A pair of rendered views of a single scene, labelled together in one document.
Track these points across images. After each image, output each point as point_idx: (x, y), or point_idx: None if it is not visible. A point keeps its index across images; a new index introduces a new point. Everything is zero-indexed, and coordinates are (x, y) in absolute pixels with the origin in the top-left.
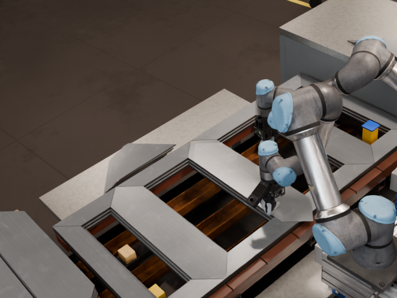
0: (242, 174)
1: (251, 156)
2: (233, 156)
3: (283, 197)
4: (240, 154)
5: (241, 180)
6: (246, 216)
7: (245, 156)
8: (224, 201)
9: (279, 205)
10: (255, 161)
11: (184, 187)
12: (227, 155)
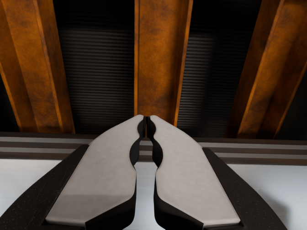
0: (135, 208)
1: (10, 5)
2: (38, 179)
3: (301, 202)
4: (45, 160)
5: (155, 222)
6: (133, 106)
7: (5, 28)
8: (78, 104)
9: (302, 222)
10: (49, 33)
11: (2, 126)
12: (20, 185)
